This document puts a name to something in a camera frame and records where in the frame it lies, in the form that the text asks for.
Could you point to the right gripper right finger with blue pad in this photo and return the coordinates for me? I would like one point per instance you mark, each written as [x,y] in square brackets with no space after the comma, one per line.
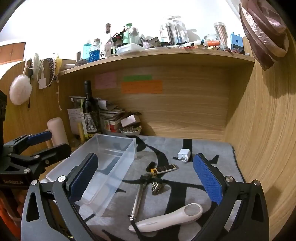
[241,212]

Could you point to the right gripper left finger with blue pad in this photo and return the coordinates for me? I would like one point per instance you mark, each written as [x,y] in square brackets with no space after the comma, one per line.
[49,212]

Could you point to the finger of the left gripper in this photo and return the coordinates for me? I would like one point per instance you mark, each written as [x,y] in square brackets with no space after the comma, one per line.
[20,144]
[39,161]

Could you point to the white handheld massager device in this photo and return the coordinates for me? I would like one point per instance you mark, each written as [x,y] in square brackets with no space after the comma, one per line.
[187,214]

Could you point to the white power adapter plug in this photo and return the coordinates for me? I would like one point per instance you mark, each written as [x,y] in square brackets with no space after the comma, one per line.
[183,155]

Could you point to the black gold perfume tube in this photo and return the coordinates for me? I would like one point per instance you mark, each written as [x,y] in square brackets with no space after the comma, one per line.
[163,169]

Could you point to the silver telescopic selfie stick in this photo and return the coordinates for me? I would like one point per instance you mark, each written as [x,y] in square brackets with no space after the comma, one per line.
[141,186]

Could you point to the clear plastic storage bin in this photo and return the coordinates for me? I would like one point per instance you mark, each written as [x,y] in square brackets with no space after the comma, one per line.
[115,156]

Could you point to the white fluffy pompom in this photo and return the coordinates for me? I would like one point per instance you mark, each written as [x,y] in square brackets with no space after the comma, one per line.
[20,90]

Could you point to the white paper note sheet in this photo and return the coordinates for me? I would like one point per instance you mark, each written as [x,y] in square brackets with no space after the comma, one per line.
[75,117]

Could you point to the dark wine bottle elephant label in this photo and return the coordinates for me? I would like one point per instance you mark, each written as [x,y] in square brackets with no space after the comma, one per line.
[91,111]

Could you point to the stack of books and papers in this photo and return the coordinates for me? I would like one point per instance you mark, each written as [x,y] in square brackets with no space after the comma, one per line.
[110,116]

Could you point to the white bowl of trinkets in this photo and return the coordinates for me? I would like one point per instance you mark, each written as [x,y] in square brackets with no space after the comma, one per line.
[131,130]

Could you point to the small white card box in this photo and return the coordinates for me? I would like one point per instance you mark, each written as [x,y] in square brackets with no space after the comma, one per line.
[130,120]

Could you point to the pink sticky note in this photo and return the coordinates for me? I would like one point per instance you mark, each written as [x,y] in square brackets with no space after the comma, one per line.
[106,81]

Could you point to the orange sticky note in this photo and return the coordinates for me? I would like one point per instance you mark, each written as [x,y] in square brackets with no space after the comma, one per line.
[143,86]

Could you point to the blue patterned glass jar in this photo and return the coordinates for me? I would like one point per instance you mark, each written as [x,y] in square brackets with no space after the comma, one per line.
[94,51]

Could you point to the wooden shelf board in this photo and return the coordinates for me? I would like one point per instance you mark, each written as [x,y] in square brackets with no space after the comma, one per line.
[163,57]

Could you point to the green sticky note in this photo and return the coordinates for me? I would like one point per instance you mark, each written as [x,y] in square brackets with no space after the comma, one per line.
[129,78]

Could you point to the white tray on shelf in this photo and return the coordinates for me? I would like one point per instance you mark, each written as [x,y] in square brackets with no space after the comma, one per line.
[129,48]

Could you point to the blue box on shelf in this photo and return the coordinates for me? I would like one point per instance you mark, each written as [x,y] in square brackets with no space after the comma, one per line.
[236,42]

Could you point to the clear jar with straws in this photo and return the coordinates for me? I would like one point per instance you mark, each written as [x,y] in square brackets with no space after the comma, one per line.
[220,29]

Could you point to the brown hanging fabric bag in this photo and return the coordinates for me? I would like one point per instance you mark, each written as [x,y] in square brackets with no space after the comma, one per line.
[265,31]

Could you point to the pink mug with handle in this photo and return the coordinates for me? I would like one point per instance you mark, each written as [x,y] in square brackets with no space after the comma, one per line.
[56,127]

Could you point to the white charger hanging on wall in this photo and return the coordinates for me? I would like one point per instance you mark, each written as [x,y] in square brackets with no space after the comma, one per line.
[42,83]

